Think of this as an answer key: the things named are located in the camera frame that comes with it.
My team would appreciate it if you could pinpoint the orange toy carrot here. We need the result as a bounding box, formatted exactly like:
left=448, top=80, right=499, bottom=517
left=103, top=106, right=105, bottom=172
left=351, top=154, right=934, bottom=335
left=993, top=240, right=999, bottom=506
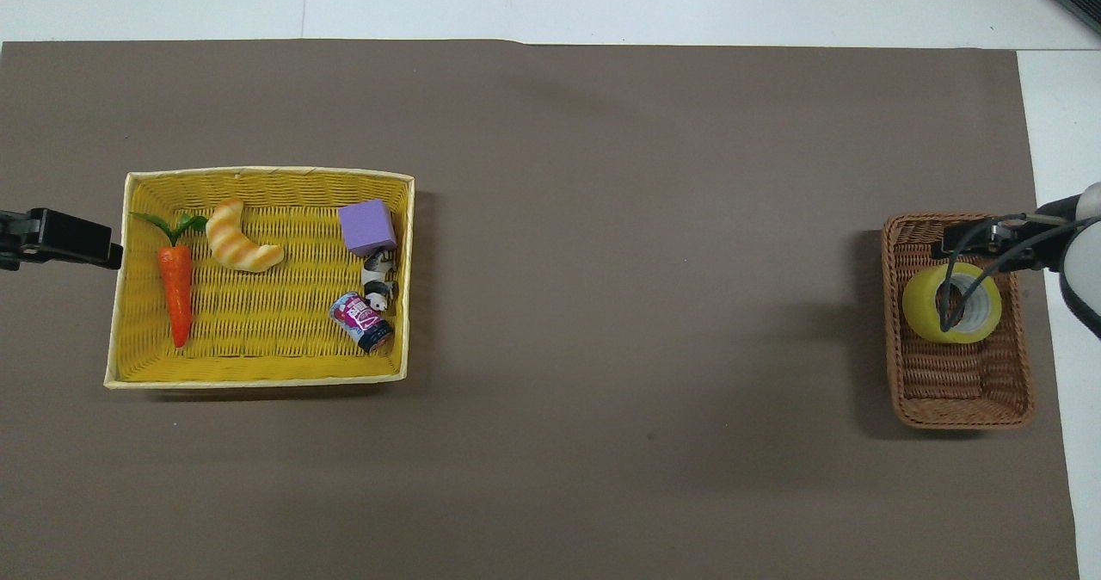
left=131, top=211, right=209, bottom=349

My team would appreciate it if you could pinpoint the yellow tape roll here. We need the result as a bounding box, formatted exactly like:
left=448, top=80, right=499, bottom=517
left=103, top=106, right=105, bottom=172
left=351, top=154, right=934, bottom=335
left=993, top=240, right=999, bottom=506
left=901, top=262, right=1004, bottom=345

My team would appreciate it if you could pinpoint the small purple can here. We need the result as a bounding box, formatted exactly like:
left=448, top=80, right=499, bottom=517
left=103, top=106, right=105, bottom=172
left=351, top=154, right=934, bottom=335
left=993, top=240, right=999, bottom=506
left=329, top=292, right=396, bottom=355

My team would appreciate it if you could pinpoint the brown wicker basket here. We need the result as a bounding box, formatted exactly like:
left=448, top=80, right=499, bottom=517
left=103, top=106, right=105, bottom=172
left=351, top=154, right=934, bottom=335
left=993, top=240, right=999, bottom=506
left=881, top=213, right=1036, bottom=431

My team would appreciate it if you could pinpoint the yellow woven basket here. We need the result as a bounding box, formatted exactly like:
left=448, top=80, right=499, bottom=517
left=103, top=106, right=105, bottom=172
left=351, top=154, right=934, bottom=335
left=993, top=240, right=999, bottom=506
left=104, top=166, right=417, bottom=390

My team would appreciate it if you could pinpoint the striped toy croissant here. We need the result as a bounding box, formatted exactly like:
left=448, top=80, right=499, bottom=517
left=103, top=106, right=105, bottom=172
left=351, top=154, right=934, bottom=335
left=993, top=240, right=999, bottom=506
left=205, top=198, right=286, bottom=275

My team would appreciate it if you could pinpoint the black and white toy animal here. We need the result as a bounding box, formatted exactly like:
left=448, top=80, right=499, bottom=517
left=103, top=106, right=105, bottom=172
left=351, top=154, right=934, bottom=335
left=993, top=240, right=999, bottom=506
left=360, top=249, right=401, bottom=312

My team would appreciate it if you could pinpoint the purple foam cube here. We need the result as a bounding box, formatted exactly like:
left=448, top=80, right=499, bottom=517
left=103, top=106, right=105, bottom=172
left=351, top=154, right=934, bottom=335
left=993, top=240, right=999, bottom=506
left=337, top=200, right=399, bottom=258

